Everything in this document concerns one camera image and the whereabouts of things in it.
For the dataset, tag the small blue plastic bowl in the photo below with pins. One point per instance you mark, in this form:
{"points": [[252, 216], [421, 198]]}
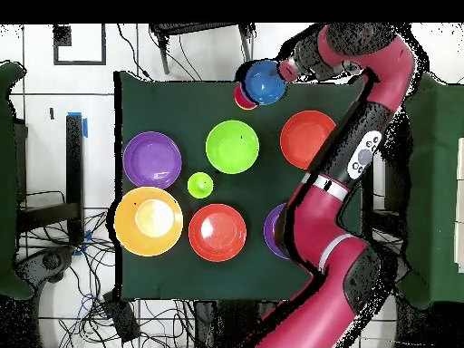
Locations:
{"points": [[264, 83]]}

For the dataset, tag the red plastic cup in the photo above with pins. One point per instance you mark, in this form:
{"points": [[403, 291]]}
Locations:
{"points": [[241, 99]]}

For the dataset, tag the green plastic bowl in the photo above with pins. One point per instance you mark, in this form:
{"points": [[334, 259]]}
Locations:
{"points": [[232, 146]]}

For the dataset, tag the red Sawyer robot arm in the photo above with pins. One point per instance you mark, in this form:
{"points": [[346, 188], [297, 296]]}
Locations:
{"points": [[319, 224]]}

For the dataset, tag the orange-red plastic bowl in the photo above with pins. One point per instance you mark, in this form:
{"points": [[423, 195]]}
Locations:
{"points": [[304, 139], [217, 232]]}

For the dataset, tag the dark green tablecloth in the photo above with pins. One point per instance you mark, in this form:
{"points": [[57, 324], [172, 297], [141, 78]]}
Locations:
{"points": [[174, 105]]}

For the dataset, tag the green plastic cup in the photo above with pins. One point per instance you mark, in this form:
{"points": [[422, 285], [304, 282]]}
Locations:
{"points": [[200, 185]]}

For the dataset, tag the purple plastic bowl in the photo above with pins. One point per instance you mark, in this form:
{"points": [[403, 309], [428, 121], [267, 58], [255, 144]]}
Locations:
{"points": [[152, 159], [272, 232]]}

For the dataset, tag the neighbouring green table cloth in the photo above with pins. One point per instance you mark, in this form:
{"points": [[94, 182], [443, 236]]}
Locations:
{"points": [[7, 181], [435, 188]]}

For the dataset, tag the large orange plastic bowl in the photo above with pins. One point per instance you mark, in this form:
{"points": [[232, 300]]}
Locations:
{"points": [[145, 221]]}

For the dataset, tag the blue tape strip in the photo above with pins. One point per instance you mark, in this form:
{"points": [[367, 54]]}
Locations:
{"points": [[85, 128]]}

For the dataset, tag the white box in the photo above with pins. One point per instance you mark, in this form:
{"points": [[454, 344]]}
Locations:
{"points": [[460, 203]]}

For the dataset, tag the small black floor marker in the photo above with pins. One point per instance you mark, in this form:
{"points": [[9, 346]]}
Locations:
{"points": [[52, 113]]}

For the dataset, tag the black power adapter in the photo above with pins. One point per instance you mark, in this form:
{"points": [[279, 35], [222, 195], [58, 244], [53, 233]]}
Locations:
{"points": [[121, 319]]}

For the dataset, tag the black camera stand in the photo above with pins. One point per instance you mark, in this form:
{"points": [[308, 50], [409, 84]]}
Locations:
{"points": [[164, 58]]}

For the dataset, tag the black square floor frame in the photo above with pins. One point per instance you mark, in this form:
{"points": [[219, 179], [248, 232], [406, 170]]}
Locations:
{"points": [[62, 36]]}

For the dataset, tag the black metal frame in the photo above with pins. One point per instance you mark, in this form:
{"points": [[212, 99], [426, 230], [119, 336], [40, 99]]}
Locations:
{"points": [[74, 163]]}

